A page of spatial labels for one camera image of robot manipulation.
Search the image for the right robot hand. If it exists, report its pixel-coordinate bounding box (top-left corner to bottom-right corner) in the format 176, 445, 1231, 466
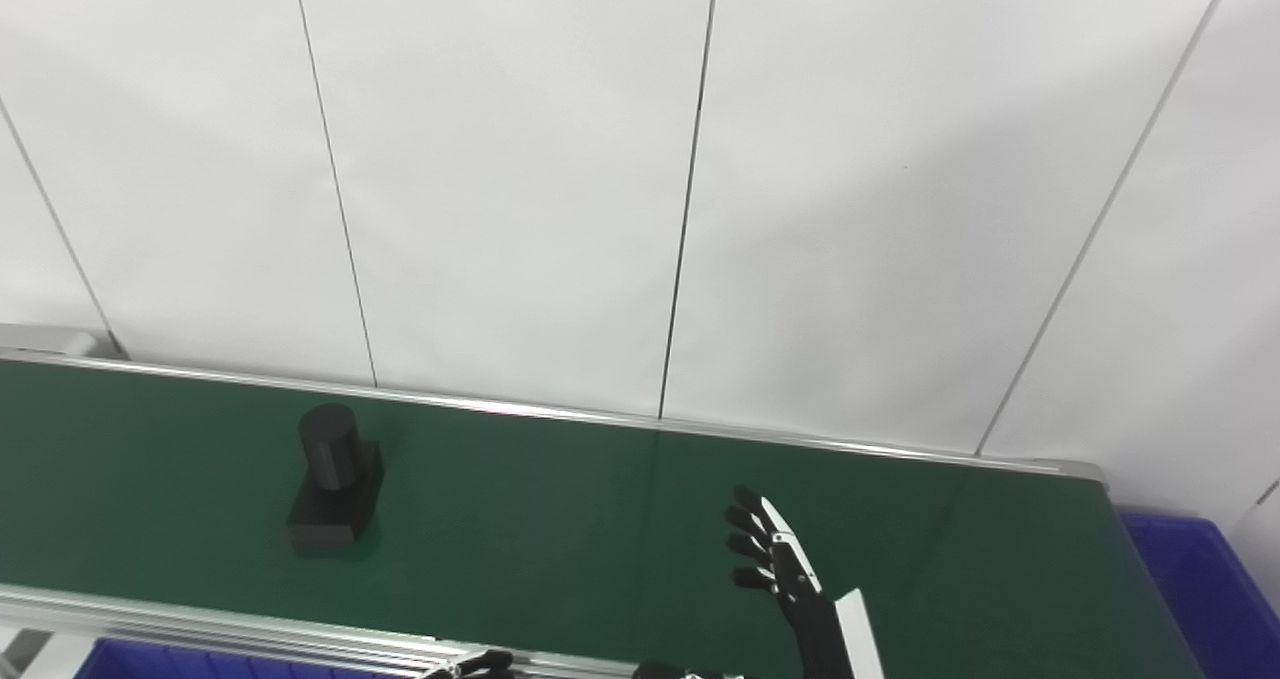
635, 486, 887, 679

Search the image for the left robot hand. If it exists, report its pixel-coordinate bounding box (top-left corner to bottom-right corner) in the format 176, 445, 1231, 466
420, 649, 516, 679

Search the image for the black cylinder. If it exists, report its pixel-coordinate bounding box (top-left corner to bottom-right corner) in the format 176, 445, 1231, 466
286, 404, 387, 553

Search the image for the green conveyor belt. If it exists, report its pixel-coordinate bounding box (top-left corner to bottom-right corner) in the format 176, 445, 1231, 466
0, 324, 1213, 679

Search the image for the blue plastic bin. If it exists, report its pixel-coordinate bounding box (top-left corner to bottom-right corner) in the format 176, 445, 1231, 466
75, 639, 426, 679
1120, 512, 1280, 679

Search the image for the aluminium conveyor leg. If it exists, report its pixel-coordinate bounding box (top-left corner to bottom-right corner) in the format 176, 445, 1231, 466
0, 627, 53, 679

